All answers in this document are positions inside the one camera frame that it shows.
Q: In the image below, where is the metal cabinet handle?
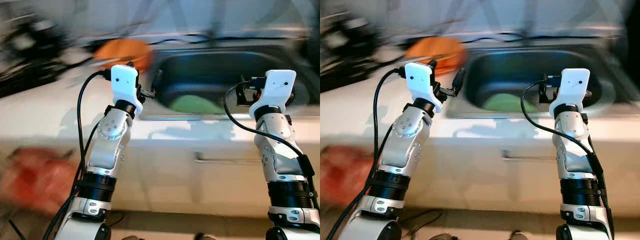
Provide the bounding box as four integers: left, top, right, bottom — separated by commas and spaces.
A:
194, 152, 261, 165
501, 150, 558, 162

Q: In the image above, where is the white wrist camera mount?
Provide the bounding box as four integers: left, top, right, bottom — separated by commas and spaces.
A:
110, 65, 146, 118
404, 61, 443, 113
549, 68, 592, 118
248, 69, 297, 120

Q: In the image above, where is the white base cabinet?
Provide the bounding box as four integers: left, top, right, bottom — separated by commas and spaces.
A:
320, 132, 640, 218
0, 135, 321, 221

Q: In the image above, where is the orange bowl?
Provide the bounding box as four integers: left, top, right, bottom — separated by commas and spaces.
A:
404, 36, 468, 76
92, 37, 153, 73

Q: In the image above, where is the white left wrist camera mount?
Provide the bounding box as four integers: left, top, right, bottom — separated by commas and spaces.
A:
110, 65, 146, 118
404, 61, 443, 113

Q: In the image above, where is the steel sink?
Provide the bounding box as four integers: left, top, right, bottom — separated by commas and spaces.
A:
446, 42, 631, 120
140, 42, 321, 121

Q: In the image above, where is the green plate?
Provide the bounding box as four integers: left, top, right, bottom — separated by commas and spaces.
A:
482, 93, 533, 113
167, 94, 226, 115

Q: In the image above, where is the red plastic bag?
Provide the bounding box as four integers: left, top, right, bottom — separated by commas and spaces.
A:
0, 147, 76, 216
320, 145, 373, 208

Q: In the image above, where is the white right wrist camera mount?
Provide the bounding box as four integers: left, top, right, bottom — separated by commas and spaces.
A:
248, 69, 297, 120
549, 68, 592, 118

